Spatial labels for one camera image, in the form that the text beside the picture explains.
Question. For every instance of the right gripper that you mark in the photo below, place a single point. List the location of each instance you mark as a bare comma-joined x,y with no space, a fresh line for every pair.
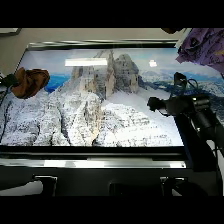
173,106

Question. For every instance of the brown garment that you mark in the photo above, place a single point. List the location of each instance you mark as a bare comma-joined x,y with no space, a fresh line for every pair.
31,81

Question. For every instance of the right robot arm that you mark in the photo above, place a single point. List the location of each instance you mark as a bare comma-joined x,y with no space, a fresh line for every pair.
200,116

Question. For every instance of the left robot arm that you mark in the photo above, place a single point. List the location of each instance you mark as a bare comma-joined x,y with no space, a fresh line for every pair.
8,81

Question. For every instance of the purple garment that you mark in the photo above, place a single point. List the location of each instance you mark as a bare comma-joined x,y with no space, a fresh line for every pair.
203,46

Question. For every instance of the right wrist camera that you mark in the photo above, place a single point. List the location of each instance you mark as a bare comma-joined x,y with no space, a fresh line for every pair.
180,80

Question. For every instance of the silver frame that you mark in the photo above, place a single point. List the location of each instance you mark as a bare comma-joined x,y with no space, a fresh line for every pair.
100,163

